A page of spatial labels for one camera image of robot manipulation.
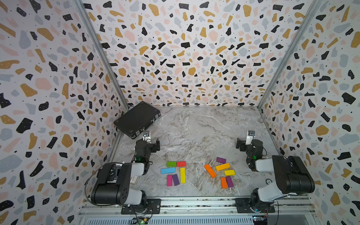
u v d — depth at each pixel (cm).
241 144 86
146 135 79
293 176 46
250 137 84
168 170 86
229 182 82
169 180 83
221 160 93
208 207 75
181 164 90
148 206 73
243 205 73
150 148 82
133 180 82
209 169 86
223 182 82
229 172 86
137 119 108
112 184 43
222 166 89
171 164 90
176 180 83
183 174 84
